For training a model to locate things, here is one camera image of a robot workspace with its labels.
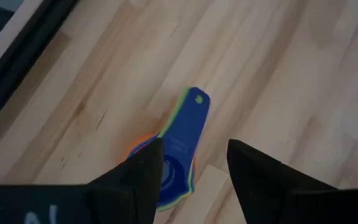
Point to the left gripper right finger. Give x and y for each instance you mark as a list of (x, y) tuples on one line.
[(275, 193)]

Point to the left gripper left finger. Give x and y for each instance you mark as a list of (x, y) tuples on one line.
[(120, 199)]

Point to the dark blue measuring cup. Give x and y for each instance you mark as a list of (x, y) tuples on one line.
[(185, 130)]

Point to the green measuring cup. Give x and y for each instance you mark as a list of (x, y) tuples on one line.
[(199, 99)]

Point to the black aluminium table frame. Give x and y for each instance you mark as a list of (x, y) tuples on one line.
[(26, 53)]

